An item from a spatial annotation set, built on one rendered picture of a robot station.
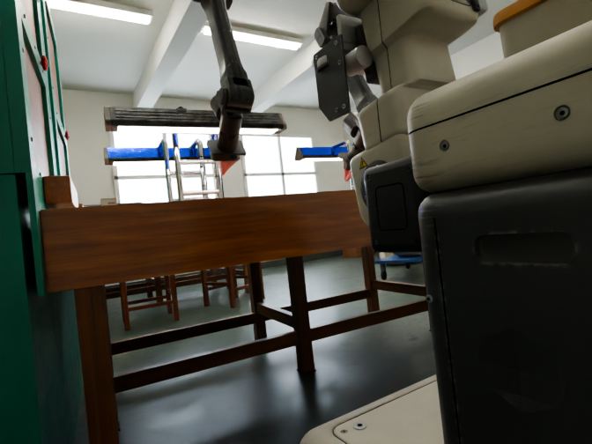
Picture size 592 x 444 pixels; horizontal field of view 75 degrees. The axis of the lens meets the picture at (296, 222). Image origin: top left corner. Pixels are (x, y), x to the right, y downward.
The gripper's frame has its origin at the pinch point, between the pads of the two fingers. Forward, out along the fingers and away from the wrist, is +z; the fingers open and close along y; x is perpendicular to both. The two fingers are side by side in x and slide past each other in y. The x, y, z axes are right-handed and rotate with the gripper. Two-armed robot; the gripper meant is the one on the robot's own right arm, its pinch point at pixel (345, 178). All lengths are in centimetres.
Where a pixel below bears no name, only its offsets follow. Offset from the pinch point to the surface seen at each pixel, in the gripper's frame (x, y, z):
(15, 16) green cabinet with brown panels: -17, 90, -36
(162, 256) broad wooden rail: 22, 66, 2
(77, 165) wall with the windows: -420, 99, 320
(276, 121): -30.8, 16.2, -3.5
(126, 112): -33, 68, -4
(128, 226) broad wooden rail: 16, 73, -3
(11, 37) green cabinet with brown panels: -14, 91, -33
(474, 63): -304, -421, 70
